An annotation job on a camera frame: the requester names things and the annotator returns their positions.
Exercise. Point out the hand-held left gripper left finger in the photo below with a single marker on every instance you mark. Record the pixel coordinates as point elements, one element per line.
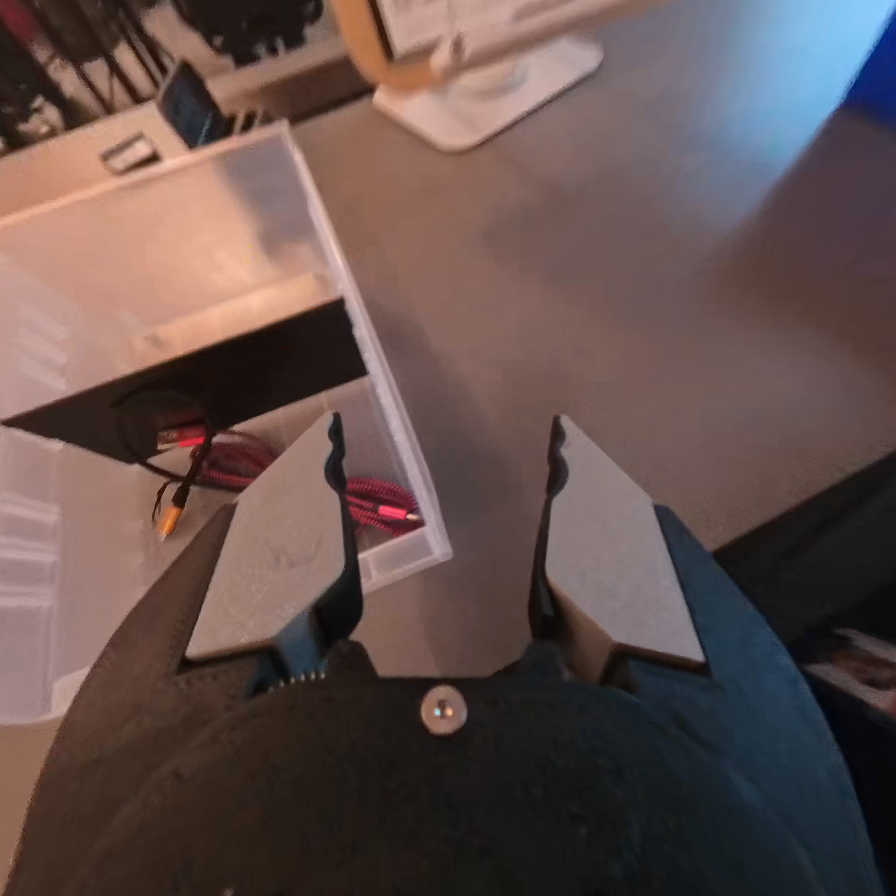
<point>280,560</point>

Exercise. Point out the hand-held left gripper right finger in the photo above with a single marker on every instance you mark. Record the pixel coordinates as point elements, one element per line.
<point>616,560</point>

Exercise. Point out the clear plastic bin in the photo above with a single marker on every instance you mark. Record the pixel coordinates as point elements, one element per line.
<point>175,245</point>

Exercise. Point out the black bin divider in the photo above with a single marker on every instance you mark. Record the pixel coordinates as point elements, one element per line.
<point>266,371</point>

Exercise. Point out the person's dark clothed body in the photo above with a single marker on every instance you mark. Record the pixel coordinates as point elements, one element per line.
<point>826,560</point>

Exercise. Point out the small black silver block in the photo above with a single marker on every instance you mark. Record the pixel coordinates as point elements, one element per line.
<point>129,154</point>

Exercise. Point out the white stand base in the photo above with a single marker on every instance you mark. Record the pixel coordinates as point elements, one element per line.
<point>490,105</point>

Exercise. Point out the wooden display board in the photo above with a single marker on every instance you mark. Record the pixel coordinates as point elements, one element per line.
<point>364,49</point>

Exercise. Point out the black office chair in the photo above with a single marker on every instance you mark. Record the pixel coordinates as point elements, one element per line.
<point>245,28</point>
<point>56,56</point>

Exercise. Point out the printed instruction sheet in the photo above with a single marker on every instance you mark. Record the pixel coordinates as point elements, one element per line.
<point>434,21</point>

